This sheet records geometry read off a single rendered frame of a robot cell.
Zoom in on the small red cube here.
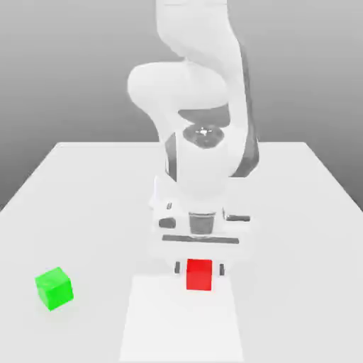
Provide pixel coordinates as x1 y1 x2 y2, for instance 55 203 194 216
185 258 213 292

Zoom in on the small green cube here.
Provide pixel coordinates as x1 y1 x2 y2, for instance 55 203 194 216
34 266 75 312

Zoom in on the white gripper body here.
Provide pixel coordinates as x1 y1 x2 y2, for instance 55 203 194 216
148 232 252 261

